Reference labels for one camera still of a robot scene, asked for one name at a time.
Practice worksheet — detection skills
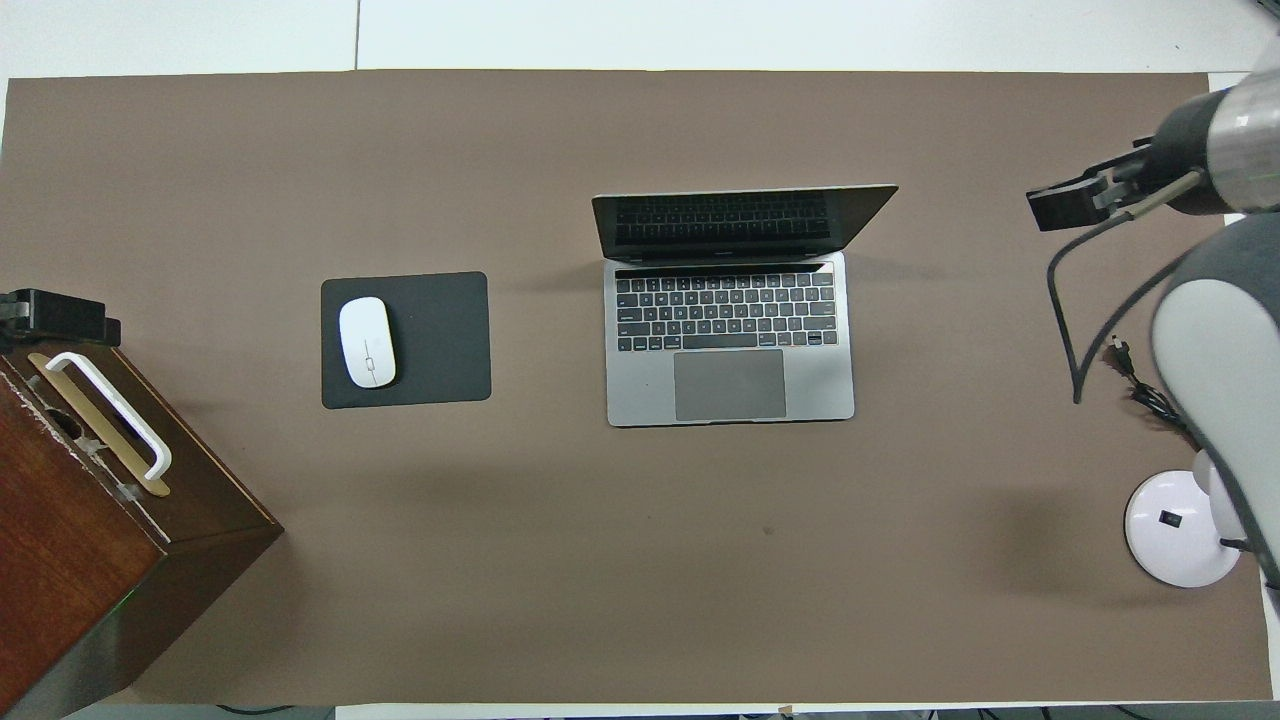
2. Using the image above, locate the gold handle plate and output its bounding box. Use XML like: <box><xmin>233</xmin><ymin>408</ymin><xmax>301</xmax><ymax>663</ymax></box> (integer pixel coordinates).
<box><xmin>27</xmin><ymin>352</ymin><xmax>171</xmax><ymax>498</ymax></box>

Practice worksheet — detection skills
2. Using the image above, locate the dark brown wooden box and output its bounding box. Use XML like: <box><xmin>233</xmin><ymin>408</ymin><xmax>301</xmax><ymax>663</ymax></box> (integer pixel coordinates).
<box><xmin>0</xmin><ymin>312</ymin><xmax>285</xmax><ymax>720</ymax></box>

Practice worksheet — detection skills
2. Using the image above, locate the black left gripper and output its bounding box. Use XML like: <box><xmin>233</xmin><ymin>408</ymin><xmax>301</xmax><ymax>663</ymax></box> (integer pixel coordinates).
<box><xmin>0</xmin><ymin>288</ymin><xmax>122</xmax><ymax>351</ymax></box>

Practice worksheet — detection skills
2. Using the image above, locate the brown table mat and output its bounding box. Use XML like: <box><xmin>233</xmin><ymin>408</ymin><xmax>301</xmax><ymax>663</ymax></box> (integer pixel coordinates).
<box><xmin>0</xmin><ymin>70</ymin><xmax>1273</xmax><ymax>706</ymax></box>

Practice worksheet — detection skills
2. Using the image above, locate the white box handle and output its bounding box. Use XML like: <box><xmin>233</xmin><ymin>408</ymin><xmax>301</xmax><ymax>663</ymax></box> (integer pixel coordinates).
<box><xmin>45</xmin><ymin>352</ymin><xmax>173</xmax><ymax>481</ymax></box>

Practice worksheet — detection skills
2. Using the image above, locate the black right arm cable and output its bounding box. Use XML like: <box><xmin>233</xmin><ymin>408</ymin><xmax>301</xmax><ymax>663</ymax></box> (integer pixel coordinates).
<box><xmin>1047</xmin><ymin>170</ymin><xmax>1201</xmax><ymax>405</ymax></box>

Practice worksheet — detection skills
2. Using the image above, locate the silver grey laptop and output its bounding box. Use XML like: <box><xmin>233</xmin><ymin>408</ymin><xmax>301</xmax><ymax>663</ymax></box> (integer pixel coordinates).
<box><xmin>591</xmin><ymin>184</ymin><xmax>899</xmax><ymax>428</ymax></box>

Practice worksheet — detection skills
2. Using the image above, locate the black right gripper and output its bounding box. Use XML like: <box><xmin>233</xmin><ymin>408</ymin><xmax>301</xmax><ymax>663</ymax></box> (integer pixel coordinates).
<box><xmin>1027</xmin><ymin>88</ymin><xmax>1231</xmax><ymax>233</ymax></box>

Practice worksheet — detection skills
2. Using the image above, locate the black lamp power cable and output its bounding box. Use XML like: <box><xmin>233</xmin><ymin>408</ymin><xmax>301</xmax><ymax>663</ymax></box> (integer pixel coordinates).
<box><xmin>1105</xmin><ymin>338</ymin><xmax>1201</xmax><ymax>451</ymax></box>

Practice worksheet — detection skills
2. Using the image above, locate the black mouse pad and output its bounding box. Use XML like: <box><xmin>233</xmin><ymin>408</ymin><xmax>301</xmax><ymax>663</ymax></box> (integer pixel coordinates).
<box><xmin>320</xmin><ymin>271</ymin><xmax>492</xmax><ymax>410</ymax></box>

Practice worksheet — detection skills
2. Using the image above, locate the white desk lamp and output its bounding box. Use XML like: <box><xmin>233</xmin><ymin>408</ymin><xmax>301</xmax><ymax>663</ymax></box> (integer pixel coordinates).
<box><xmin>1125</xmin><ymin>448</ymin><xmax>1246</xmax><ymax>588</ymax></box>

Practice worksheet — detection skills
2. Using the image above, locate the white computer mouse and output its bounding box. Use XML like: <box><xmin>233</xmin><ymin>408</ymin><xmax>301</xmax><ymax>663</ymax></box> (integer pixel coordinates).
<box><xmin>338</xmin><ymin>296</ymin><xmax>397</xmax><ymax>389</ymax></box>

